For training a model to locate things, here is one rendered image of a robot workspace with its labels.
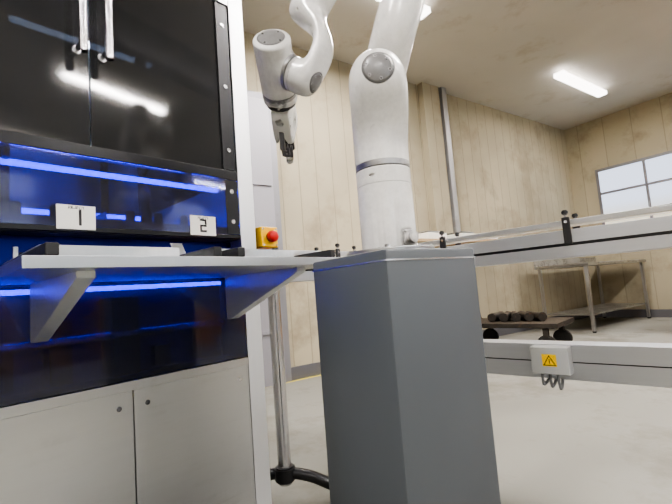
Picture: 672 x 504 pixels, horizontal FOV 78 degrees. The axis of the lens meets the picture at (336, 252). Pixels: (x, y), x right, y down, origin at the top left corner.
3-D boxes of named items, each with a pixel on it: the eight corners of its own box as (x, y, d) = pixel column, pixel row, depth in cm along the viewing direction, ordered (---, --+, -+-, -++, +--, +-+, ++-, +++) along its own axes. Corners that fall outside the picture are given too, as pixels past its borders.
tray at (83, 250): (3, 278, 96) (3, 263, 96) (121, 275, 115) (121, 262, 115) (39, 264, 73) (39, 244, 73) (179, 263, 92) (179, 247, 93)
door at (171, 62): (91, 147, 107) (86, -63, 113) (234, 172, 139) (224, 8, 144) (92, 146, 107) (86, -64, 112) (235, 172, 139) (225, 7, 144)
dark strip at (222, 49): (226, 234, 133) (213, 1, 140) (238, 234, 136) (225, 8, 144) (228, 233, 132) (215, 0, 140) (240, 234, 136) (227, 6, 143)
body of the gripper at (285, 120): (292, 111, 99) (297, 146, 109) (298, 85, 105) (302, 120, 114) (261, 110, 100) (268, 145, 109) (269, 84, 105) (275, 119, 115)
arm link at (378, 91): (407, 176, 98) (397, 80, 100) (417, 151, 79) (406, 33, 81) (356, 181, 98) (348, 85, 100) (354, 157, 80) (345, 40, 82)
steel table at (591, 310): (654, 318, 623) (644, 252, 632) (597, 333, 516) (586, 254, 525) (602, 317, 681) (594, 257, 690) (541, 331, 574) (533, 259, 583)
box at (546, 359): (532, 373, 143) (528, 346, 144) (536, 370, 147) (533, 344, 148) (570, 376, 135) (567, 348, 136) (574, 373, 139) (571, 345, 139)
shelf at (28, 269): (-26, 288, 92) (-26, 279, 92) (241, 278, 144) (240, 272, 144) (21, 268, 60) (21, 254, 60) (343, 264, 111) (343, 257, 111)
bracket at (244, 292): (226, 319, 129) (224, 277, 130) (235, 318, 131) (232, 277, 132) (300, 317, 106) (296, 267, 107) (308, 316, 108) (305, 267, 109)
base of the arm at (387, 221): (453, 249, 88) (444, 164, 90) (386, 250, 77) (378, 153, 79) (393, 258, 103) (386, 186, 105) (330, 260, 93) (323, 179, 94)
